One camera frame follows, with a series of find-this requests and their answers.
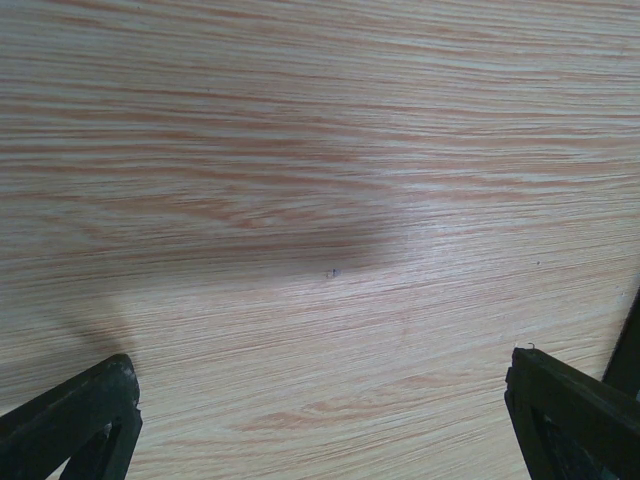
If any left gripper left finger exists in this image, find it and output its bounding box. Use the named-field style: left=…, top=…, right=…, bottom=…
left=1, top=354, right=142, bottom=479

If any folding chess board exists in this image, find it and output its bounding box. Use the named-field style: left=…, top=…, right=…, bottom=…
left=603, top=294, right=640, bottom=400

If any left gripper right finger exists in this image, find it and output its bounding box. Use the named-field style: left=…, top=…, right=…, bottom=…
left=504, top=348, right=639, bottom=479

